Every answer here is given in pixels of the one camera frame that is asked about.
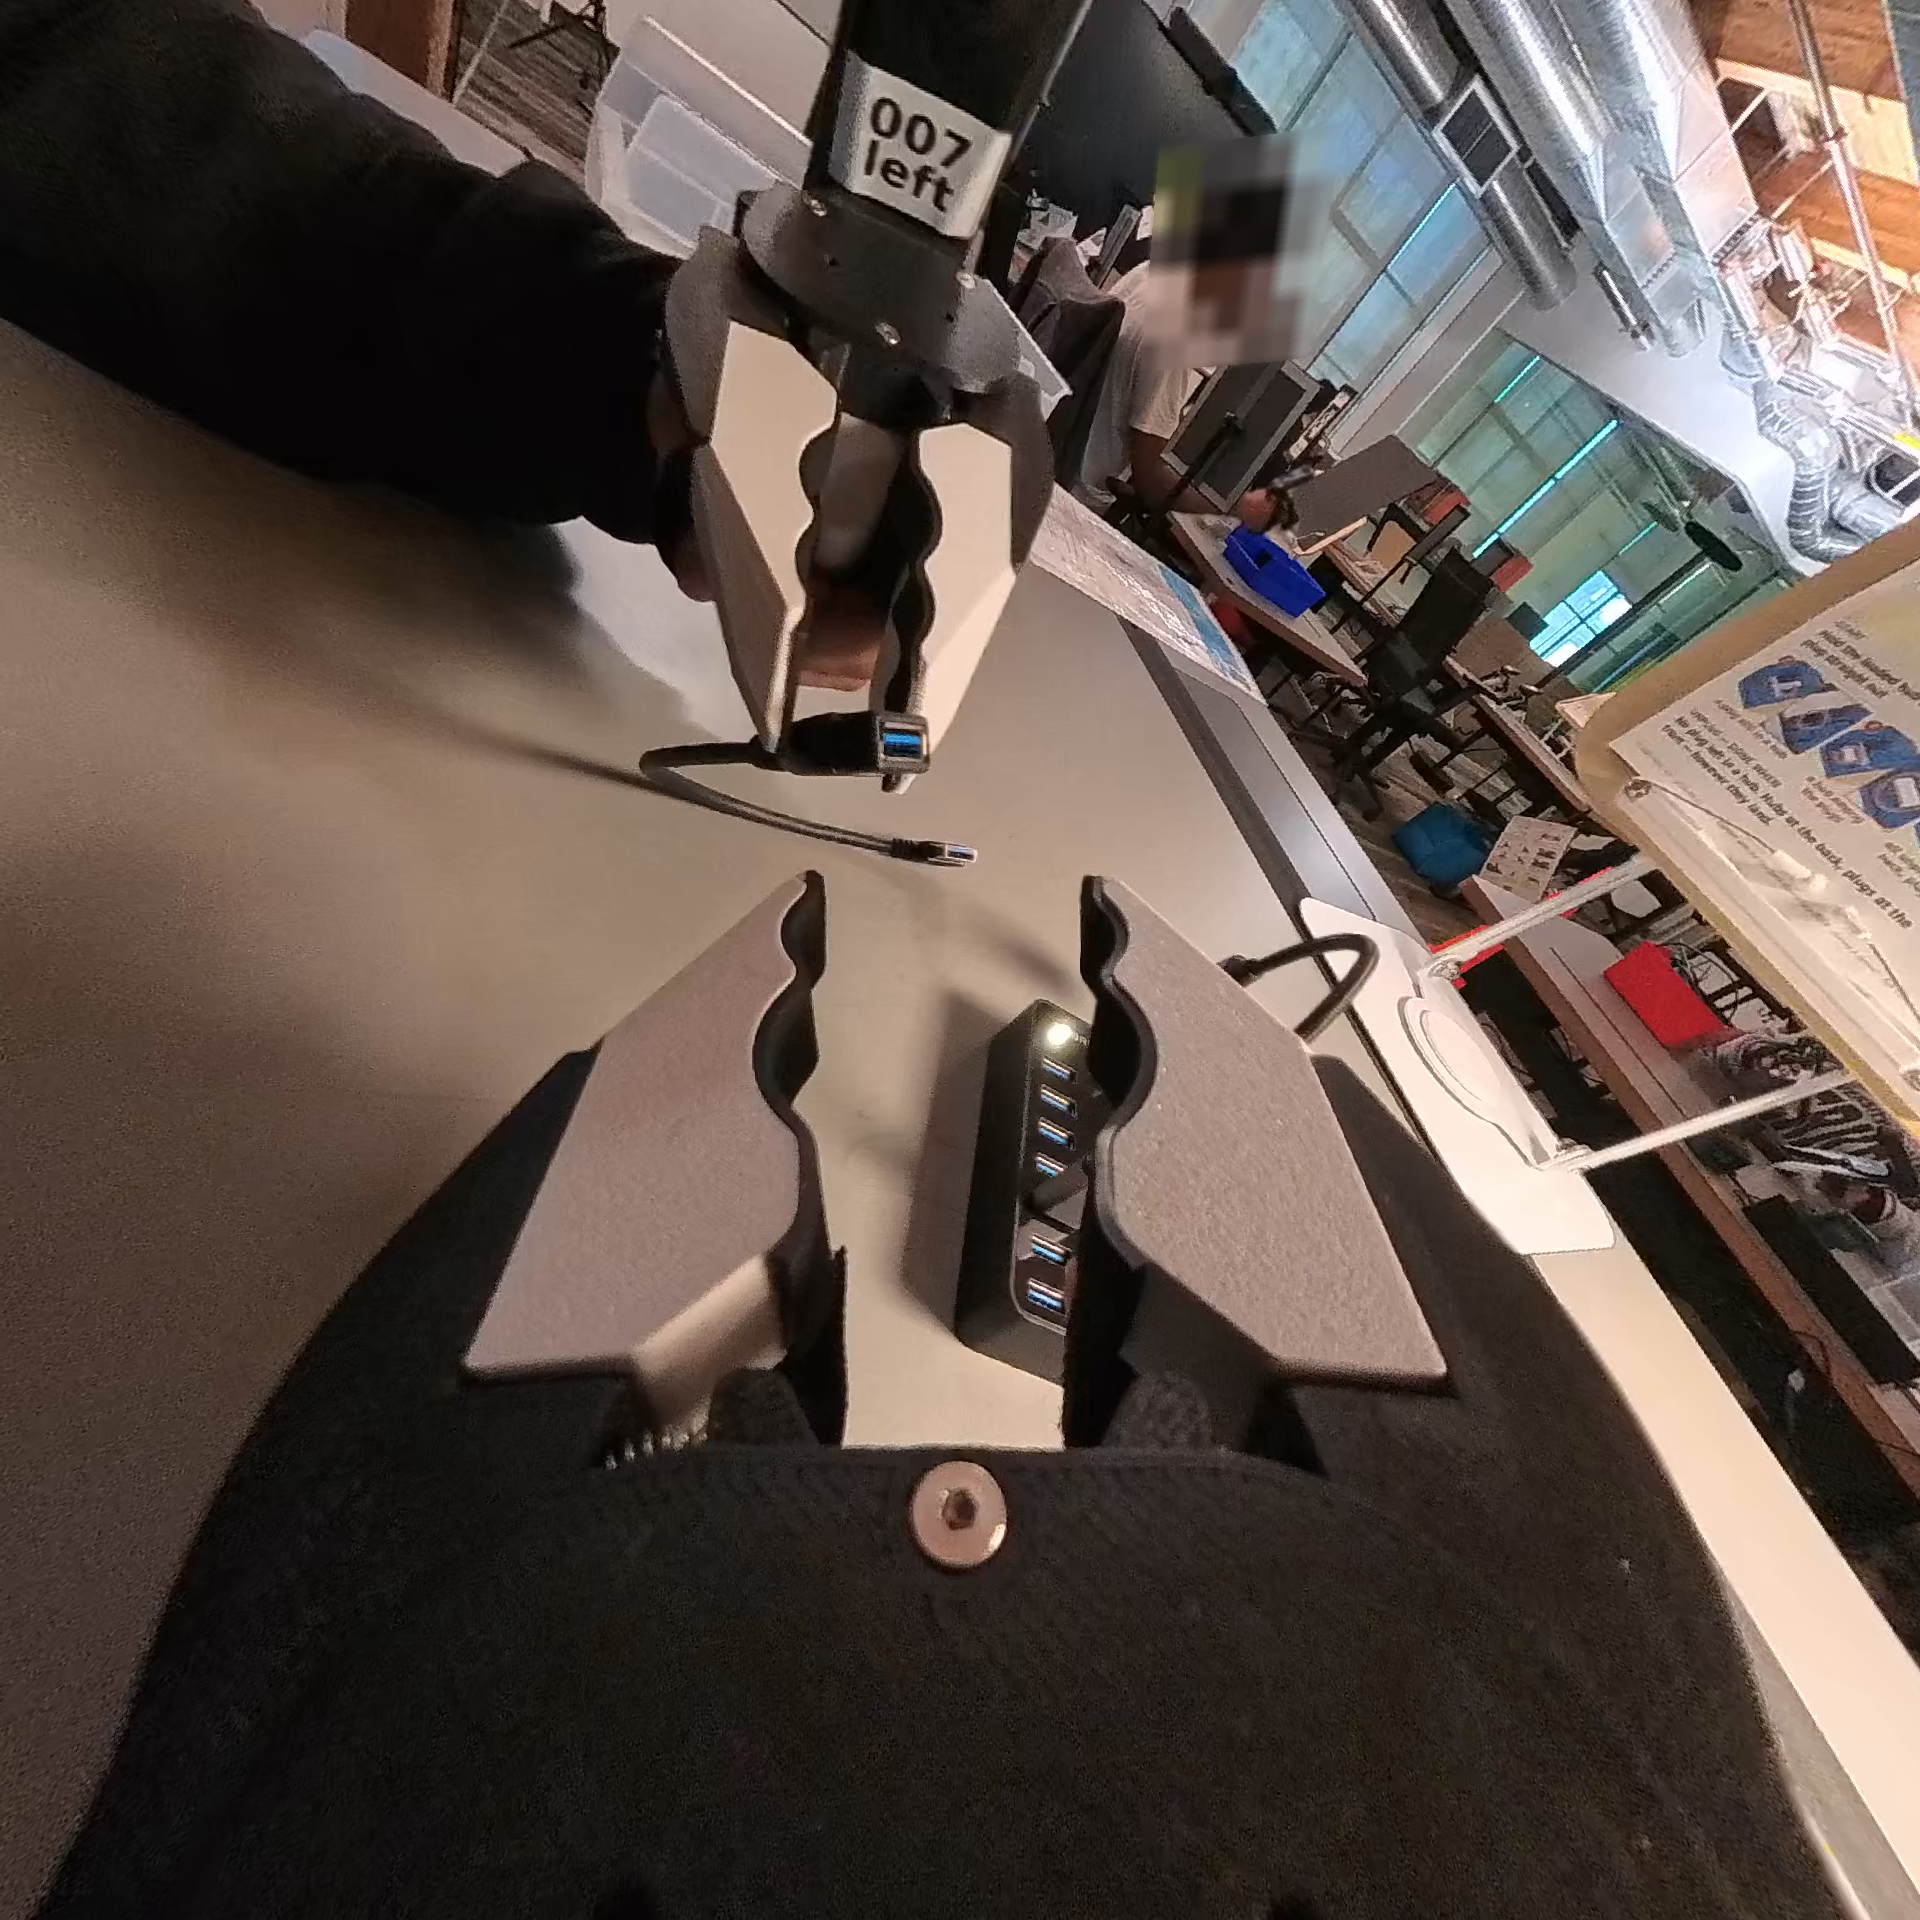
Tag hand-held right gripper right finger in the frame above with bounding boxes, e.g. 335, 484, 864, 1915
1069, 872, 1450, 1445

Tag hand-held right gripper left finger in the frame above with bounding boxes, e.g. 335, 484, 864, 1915
463, 871, 846, 1424

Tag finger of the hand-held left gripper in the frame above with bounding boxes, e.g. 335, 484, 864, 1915
897, 428, 1029, 740
690, 320, 840, 753

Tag short black USB cable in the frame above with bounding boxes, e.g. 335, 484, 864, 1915
641, 711, 986, 872

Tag black braided cable grey end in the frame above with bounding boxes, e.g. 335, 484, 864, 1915
1223, 932, 1384, 1044

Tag clear plastic bin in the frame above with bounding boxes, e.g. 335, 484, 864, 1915
586, 15, 818, 248

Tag black silver USB hub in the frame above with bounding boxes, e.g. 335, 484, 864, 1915
951, 997, 1120, 1352

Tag person's left forearm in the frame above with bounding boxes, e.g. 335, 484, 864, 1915
0, 0, 696, 552

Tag printed paper sheets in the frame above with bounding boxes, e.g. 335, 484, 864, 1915
1037, 486, 1263, 704

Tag black jacket on chair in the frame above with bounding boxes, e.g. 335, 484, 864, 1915
1013, 240, 1128, 488

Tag blue plastic bin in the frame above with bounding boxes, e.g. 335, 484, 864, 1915
1223, 525, 1329, 616

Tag black computer monitor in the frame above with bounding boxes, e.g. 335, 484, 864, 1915
1185, 359, 1322, 504

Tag red flat box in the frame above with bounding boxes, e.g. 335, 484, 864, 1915
1602, 941, 1728, 1051

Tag black mesh office chair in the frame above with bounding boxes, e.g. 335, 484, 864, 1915
1329, 545, 1503, 819

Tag cardboard clipboard with paper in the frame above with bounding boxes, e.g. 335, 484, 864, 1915
1552, 517, 1920, 1127

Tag silver ventilation duct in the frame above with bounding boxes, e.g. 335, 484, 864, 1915
1463, 0, 1705, 353

